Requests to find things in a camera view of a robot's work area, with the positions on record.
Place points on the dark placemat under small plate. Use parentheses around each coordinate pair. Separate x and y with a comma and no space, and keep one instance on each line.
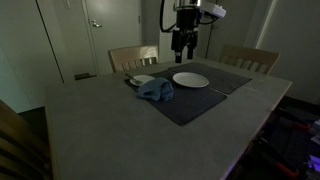
(186,106)

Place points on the brown wooden slatted chair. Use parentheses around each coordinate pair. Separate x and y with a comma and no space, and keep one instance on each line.
(20,146)

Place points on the small white plate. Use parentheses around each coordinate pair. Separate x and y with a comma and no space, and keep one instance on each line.
(146,80)

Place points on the light blue towel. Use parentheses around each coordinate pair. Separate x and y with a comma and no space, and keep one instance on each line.
(156,90)

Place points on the dark flat floor object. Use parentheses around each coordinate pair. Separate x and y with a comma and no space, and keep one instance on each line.
(85,76)

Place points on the plain white door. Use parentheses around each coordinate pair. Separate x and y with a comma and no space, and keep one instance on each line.
(240,26)

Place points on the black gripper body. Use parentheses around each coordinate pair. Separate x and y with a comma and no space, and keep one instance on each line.
(185,38)

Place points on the large white plate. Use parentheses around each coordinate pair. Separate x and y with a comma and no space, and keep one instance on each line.
(190,80)

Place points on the dark placemat without small plate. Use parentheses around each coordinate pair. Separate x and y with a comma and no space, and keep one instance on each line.
(223,78)

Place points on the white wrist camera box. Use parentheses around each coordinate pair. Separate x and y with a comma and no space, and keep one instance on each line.
(213,9)

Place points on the purple lit device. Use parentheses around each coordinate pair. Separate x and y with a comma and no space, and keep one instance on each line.
(315,160)

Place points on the wooden chair by plain door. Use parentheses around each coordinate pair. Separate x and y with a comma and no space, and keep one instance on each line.
(250,58)

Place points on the metal spoon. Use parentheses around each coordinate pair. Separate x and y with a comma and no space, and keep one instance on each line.
(133,79)

